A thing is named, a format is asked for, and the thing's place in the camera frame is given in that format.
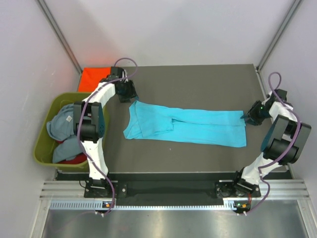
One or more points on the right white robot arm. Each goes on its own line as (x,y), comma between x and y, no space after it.
(282,145)

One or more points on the slotted white cable duct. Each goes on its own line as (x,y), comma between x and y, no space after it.
(104,205)

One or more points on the red t shirt in bin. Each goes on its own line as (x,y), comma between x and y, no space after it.
(78,159)

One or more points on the olive green plastic bin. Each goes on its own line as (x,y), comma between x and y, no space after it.
(45,145)

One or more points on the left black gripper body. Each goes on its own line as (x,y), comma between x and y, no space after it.
(127,91)

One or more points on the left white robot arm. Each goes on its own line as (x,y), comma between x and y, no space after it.
(90,127)

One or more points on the folded orange t shirt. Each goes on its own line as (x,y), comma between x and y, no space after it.
(90,78)

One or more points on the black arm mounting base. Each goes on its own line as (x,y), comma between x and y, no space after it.
(213,185)

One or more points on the grey blue t shirt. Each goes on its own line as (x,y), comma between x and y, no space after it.
(60,128)
(67,150)

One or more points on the aluminium frame rail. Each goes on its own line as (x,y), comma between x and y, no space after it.
(262,84)

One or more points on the cyan t shirt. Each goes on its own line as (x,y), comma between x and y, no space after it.
(153,122)

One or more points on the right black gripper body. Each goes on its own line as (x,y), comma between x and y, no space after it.
(257,114)

